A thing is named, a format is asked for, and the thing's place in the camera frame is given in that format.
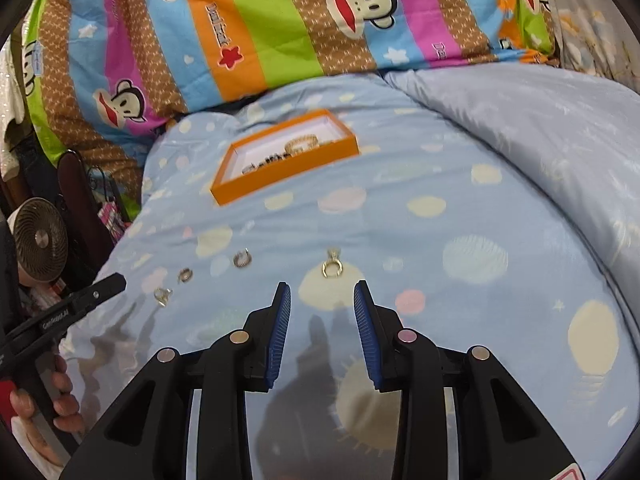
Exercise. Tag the small beige desk fan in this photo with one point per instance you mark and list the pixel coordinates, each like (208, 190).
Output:
(40, 239)

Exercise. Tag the person's left hand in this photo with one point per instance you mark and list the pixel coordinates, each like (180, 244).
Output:
(44, 401)

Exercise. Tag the colourful monkey striped pillow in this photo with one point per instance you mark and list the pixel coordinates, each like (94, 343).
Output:
(103, 76)

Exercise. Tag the small gold earring in tray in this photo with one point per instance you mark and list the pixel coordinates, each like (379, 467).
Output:
(247, 168)

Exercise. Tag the dark wooden chair back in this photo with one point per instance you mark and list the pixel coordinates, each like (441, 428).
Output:
(84, 210)

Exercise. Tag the small gold hoop earring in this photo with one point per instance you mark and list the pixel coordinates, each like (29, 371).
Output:
(185, 275)

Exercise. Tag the gold silver small earring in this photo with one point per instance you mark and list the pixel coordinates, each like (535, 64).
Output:
(162, 296)

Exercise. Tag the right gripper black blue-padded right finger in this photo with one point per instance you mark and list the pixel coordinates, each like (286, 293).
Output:
(501, 434)

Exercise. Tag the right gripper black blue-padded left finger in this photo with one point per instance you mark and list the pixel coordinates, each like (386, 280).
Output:
(144, 433)

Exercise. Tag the pale floral pillow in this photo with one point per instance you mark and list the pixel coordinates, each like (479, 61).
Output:
(594, 39)

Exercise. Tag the light blue dotted duvet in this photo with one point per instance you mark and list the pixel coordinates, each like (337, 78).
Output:
(494, 205)

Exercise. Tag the orange jewelry tray box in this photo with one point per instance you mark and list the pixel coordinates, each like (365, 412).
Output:
(280, 152)

